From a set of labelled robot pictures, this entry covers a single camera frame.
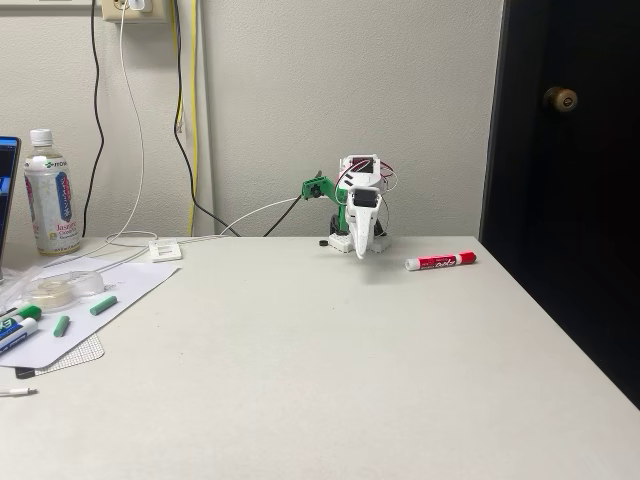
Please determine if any red marker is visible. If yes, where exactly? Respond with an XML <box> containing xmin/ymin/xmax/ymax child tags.
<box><xmin>404</xmin><ymin>249</ymin><xmax>478</xmax><ymax>273</ymax></box>

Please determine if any green whiteboard marker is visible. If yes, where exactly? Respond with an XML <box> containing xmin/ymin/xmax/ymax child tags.
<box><xmin>0</xmin><ymin>302</ymin><xmax>43</xmax><ymax>326</ymax></box>

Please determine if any blue whiteboard marker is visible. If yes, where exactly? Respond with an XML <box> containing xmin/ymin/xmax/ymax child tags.
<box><xmin>0</xmin><ymin>316</ymin><xmax>40</xmax><ymax>357</ymax></box>

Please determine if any black door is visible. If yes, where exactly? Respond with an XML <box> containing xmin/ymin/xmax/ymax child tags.
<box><xmin>478</xmin><ymin>0</ymin><xmax>640</xmax><ymax>411</ymax></box>

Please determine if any white flat adapter box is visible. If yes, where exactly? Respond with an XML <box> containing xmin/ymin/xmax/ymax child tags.
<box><xmin>148</xmin><ymin>239</ymin><xmax>185</xmax><ymax>264</ymax></box>

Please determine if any brass door knob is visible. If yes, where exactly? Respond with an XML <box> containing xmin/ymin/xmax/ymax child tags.
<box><xmin>543</xmin><ymin>86</ymin><xmax>580</xmax><ymax>114</ymax></box>

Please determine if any white paper sheet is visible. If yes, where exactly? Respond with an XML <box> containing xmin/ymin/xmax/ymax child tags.
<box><xmin>0</xmin><ymin>254</ymin><xmax>182</xmax><ymax>369</ymax></box>

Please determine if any white mesh mat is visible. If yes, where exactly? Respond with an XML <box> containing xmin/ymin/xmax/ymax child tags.
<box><xmin>29</xmin><ymin>332</ymin><xmax>106</xmax><ymax>372</ymax></box>

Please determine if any jasmine tea plastic bottle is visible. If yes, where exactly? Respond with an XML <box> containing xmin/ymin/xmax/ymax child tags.
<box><xmin>23</xmin><ymin>128</ymin><xmax>83</xmax><ymax>257</ymax></box>

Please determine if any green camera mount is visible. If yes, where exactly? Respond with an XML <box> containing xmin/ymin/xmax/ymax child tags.
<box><xmin>300</xmin><ymin>171</ymin><xmax>352</xmax><ymax>237</ymax></box>

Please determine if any white cable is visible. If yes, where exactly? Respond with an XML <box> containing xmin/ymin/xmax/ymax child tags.
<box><xmin>74</xmin><ymin>7</ymin><xmax>304</xmax><ymax>261</ymax></box>

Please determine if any yellow cable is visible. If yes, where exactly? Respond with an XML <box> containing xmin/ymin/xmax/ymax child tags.
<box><xmin>172</xmin><ymin>0</ymin><xmax>200</xmax><ymax>237</ymax></box>

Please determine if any black camera cable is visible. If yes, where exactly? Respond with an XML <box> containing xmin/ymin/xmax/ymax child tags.
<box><xmin>172</xmin><ymin>0</ymin><xmax>307</xmax><ymax>238</ymax></box>

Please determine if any thin black hanging cable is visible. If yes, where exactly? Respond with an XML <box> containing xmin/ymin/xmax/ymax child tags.
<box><xmin>81</xmin><ymin>0</ymin><xmax>106</xmax><ymax>239</ymax></box>

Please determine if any beige wall outlet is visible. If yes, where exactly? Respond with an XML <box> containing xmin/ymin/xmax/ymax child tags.
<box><xmin>101</xmin><ymin>0</ymin><xmax>169</xmax><ymax>25</ymax></box>

